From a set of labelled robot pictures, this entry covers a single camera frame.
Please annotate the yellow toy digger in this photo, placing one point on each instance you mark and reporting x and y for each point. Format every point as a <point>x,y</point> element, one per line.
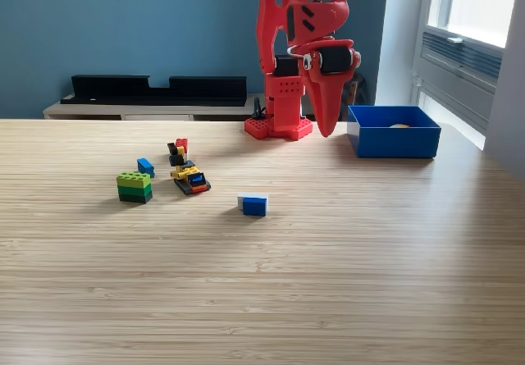
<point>190,180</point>

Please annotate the beige orange red lego stack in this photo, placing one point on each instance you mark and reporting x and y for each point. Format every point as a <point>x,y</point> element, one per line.
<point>399,126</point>

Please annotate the pale wooden sideboard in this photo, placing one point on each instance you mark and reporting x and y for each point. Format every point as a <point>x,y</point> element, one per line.
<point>82,111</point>

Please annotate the blue plastic bin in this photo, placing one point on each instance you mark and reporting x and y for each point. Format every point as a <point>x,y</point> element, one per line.
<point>393,141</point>

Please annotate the green lego block stack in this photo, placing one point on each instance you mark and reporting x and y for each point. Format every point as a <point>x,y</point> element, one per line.
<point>134,186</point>

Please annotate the dark wooden chair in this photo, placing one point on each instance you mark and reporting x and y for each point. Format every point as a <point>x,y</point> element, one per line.
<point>354,90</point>

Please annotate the white window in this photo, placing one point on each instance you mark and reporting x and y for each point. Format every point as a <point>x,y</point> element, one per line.
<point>484,4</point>

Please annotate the blue and white lego block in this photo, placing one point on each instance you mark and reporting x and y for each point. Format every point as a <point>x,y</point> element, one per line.
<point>254,207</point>

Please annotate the grey window vent grille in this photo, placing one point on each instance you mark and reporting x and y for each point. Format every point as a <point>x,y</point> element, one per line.
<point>471,59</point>

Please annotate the small blue lego brick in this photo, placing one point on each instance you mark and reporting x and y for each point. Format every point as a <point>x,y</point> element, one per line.
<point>146,167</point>

